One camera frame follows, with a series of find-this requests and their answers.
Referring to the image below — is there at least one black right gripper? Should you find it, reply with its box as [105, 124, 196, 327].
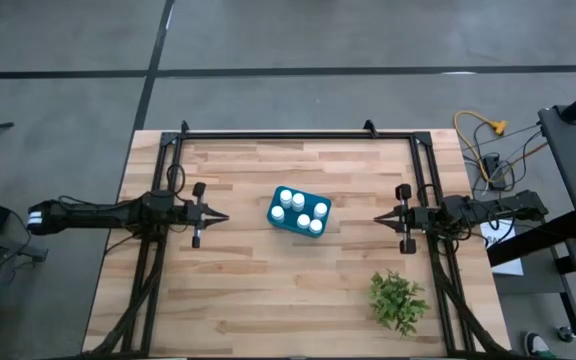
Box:
[373, 183, 432, 255]

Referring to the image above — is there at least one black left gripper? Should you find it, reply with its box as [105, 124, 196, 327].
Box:
[183, 182, 230, 250]

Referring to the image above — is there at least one teal plastic basket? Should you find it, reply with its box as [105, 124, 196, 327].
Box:
[266, 185, 333, 240]

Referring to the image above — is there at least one green artificial plant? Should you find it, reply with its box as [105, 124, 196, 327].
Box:
[368, 268, 432, 339]

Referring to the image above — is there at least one black power strip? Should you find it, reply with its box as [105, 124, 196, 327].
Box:
[482, 153, 510, 191]

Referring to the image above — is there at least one white paper sheet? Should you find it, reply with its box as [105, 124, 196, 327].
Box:
[480, 219, 525, 277]

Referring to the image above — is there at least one person's shoe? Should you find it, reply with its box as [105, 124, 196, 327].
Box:
[523, 330, 559, 360]

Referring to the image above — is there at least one black metal stand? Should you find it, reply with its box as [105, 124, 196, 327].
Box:
[0, 229, 49, 360]

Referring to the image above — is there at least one black aluminium table frame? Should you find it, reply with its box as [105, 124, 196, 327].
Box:
[85, 119, 512, 359]

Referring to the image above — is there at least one yellow extension cable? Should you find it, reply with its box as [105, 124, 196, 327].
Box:
[453, 109, 550, 169]

